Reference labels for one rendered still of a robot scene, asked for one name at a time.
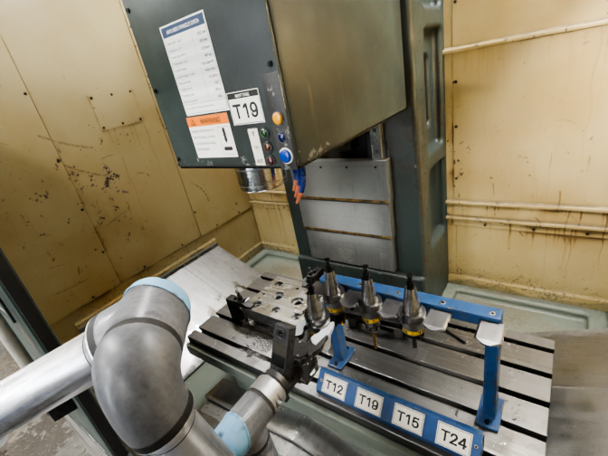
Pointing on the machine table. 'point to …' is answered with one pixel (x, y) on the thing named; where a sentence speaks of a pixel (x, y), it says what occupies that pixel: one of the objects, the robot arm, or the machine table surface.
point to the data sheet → (194, 64)
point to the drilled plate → (279, 303)
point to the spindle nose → (260, 179)
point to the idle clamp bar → (380, 321)
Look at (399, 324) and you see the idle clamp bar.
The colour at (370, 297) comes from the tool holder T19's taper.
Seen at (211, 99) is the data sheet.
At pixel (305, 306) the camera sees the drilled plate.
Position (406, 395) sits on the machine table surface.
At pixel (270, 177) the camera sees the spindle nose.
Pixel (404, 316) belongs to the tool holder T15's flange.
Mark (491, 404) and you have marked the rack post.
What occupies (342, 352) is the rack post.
